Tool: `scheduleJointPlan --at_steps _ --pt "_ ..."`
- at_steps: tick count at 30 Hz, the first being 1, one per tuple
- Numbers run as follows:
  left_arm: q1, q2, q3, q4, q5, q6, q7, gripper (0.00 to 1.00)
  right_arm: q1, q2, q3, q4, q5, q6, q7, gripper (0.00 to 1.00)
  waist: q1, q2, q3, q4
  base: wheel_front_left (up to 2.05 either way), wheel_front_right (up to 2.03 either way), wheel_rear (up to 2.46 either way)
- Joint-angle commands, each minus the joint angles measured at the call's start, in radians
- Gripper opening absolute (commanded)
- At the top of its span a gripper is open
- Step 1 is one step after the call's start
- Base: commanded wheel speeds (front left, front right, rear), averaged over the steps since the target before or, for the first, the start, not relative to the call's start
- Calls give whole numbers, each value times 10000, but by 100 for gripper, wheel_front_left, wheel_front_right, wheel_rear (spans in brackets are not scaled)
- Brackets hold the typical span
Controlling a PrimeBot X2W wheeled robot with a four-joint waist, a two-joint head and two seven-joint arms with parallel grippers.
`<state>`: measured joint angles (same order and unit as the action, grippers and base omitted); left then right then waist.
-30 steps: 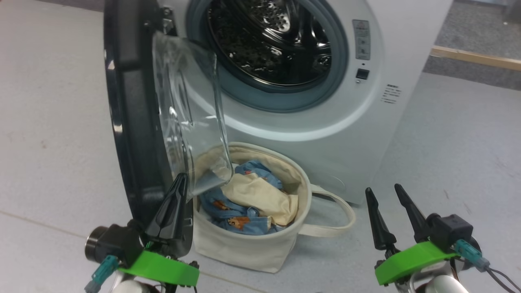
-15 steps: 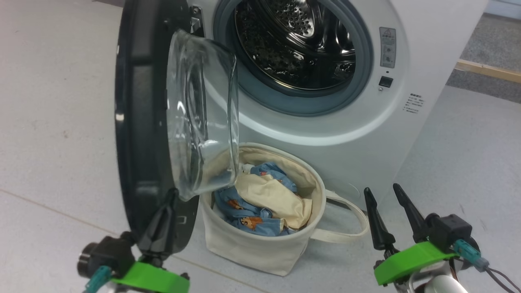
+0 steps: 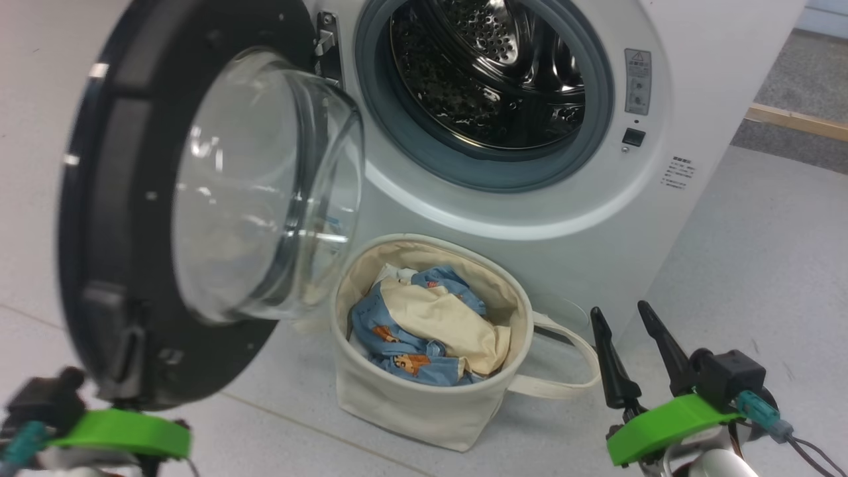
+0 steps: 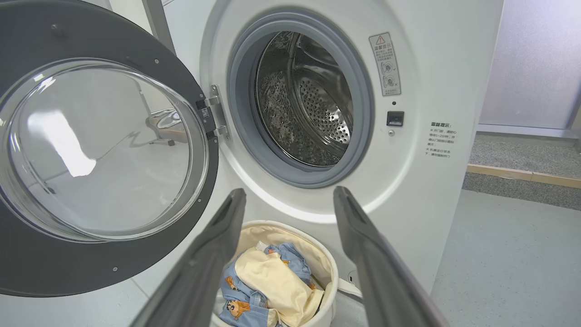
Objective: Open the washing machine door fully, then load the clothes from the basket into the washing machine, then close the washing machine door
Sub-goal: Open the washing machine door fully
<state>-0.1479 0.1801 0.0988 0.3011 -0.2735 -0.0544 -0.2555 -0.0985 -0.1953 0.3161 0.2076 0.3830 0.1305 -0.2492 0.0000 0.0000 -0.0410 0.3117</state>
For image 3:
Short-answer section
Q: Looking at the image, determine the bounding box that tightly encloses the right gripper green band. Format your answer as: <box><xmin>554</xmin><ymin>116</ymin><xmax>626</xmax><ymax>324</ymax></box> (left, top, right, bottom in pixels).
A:
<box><xmin>590</xmin><ymin>301</ymin><xmax>743</xmax><ymax>466</ymax></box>

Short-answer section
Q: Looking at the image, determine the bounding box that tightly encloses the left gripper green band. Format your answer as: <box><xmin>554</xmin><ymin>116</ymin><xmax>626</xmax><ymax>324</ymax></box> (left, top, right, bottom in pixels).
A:
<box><xmin>50</xmin><ymin>409</ymin><xmax>193</xmax><ymax>461</ymax></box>

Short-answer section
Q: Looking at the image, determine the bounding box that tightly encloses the round black glass washer door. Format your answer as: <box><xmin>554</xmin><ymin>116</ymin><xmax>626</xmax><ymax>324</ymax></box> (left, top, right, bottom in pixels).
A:
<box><xmin>56</xmin><ymin>0</ymin><xmax>365</xmax><ymax>411</ymax></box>

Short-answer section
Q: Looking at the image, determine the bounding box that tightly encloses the blue and cream cartoon garment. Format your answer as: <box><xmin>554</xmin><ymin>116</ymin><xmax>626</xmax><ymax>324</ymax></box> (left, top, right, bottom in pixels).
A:
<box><xmin>379</xmin><ymin>266</ymin><xmax>512</xmax><ymax>377</ymax></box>

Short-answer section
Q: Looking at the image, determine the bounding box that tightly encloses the blue cartoon print garment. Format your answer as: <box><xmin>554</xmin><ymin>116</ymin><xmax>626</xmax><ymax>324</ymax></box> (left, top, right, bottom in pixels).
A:
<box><xmin>350</xmin><ymin>265</ymin><xmax>488</xmax><ymax>387</ymax></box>

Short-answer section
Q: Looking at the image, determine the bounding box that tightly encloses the white front-load washing machine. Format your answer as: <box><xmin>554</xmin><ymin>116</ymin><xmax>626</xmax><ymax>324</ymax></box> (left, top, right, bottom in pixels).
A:
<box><xmin>298</xmin><ymin>0</ymin><xmax>806</xmax><ymax>345</ymax></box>

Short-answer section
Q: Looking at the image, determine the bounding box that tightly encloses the washing machine drum opening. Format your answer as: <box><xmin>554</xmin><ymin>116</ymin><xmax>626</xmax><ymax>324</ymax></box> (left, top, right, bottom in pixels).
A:
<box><xmin>390</xmin><ymin>0</ymin><xmax>587</xmax><ymax>150</ymax></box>

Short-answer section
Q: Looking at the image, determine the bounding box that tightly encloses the metal door hinge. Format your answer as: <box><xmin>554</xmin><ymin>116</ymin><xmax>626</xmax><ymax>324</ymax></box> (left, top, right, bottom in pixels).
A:
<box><xmin>315</xmin><ymin>12</ymin><xmax>342</xmax><ymax>87</ymax></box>

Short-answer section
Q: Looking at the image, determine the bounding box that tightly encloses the small printed text label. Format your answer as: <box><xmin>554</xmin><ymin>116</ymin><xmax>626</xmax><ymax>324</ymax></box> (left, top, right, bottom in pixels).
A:
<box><xmin>661</xmin><ymin>156</ymin><xmax>695</xmax><ymax>191</ymax></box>

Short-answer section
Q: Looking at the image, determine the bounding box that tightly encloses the cream fabric laundry basket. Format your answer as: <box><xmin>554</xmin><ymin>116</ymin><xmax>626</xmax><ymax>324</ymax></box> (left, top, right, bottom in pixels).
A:
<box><xmin>291</xmin><ymin>233</ymin><xmax>602</xmax><ymax>452</ymax></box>

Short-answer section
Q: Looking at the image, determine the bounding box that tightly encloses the grey warning label sticker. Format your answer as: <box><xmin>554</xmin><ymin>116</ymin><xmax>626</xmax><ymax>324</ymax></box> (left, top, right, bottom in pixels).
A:
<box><xmin>624</xmin><ymin>48</ymin><xmax>653</xmax><ymax>117</ymax></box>

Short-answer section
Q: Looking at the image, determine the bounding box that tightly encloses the left teal plug black cable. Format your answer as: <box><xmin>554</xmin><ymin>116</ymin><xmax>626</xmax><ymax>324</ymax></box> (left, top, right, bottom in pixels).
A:
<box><xmin>0</xmin><ymin>421</ymin><xmax>47</xmax><ymax>474</ymax></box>

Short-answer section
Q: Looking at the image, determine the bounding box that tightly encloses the teal plug black cable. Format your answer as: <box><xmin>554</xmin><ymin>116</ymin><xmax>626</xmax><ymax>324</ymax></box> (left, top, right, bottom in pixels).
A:
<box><xmin>735</xmin><ymin>391</ymin><xmax>848</xmax><ymax>477</ymax></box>
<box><xmin>0</xmin><ymin>421</ymin><xmax>47</xmax><ymax>474</ymax></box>

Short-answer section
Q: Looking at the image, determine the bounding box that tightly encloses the right teal plug black cable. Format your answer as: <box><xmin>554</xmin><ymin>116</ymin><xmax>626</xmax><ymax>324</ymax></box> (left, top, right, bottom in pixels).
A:
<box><xmin>735</xmin><ymin>391</ymin><xmax>848</xmax><ymax>477</ymax></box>

